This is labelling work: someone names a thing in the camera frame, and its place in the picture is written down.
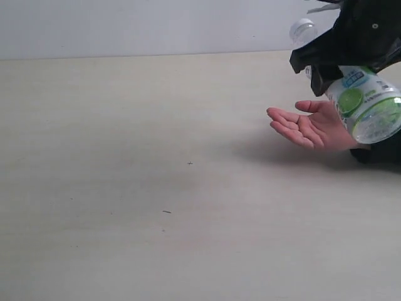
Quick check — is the person's open hand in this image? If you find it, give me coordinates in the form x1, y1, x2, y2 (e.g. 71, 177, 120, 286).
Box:
266, 100, 359, 151

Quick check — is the black sleeved forearm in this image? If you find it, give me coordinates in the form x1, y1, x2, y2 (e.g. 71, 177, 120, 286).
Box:
350, 131, 400, 165

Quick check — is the lime label clear bottle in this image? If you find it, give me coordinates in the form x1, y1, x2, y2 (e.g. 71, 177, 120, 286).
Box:
289, 19, 400, 144

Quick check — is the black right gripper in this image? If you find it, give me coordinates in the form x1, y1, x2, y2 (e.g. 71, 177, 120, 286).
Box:
289, 0, 400, 97

